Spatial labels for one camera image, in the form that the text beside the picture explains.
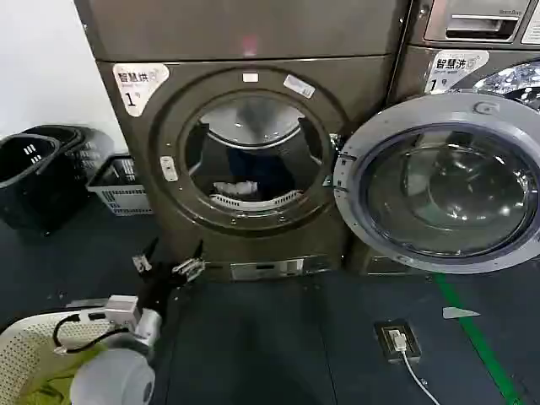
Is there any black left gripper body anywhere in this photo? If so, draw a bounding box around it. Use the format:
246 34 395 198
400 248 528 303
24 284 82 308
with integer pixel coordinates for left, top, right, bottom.
138 260 187 316

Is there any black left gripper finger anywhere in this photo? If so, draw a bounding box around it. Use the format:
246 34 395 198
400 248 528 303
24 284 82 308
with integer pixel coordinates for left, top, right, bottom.
132 238 159 275
171 240 207 280

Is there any white slatted plastic crate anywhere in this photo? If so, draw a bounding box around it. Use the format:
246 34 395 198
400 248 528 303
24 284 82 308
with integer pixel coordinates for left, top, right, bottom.
85 153 155 218

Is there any white garment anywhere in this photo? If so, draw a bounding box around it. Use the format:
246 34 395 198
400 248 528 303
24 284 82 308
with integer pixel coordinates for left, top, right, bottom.
213 179 259 197

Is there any dark blue garment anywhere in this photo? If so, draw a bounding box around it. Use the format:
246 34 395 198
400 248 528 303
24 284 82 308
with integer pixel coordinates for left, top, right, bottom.
225 146 296 199

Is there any black round plastic basket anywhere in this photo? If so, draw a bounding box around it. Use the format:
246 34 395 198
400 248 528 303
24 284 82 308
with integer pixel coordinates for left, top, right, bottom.
20 124 124 189
0 134 88 232

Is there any yellow-green cloth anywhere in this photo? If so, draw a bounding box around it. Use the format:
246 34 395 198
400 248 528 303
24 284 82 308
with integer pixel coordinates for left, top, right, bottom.
23 340 111 405

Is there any white perforated laundry basket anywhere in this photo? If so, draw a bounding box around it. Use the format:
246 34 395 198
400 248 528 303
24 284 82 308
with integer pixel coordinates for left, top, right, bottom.
0 310 111 405

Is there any white number sticker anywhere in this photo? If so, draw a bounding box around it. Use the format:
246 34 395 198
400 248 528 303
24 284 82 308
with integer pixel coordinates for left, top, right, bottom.
111 62 170 118
429 49 491 95

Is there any grey floor socket box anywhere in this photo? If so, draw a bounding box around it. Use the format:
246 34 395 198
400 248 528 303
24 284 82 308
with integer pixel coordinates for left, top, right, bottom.
374 321 422 365

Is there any grey dryer with open door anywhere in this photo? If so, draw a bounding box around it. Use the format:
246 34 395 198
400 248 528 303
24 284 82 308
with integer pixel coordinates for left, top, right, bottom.
73 0 409 284

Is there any round glass dryer door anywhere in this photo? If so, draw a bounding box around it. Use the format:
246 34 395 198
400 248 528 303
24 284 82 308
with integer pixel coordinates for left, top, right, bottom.
332 93 540 276

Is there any grey triangular floor marker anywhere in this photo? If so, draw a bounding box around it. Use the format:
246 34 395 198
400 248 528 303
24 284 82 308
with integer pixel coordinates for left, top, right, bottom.
441 306 482 319

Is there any green floor tape strip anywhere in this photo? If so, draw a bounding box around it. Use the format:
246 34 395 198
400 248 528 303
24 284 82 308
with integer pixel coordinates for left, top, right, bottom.
433 273 525 405

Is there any grey dryer with closed door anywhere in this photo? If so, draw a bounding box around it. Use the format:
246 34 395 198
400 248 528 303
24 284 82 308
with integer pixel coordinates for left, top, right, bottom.
346 0 540 278

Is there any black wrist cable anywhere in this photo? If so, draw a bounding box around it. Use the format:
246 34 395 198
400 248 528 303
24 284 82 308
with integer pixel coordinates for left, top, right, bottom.
52 312 116 354

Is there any white plug with cable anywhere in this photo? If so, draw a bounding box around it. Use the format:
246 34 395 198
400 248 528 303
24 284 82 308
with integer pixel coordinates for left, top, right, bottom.
387 329 440 405

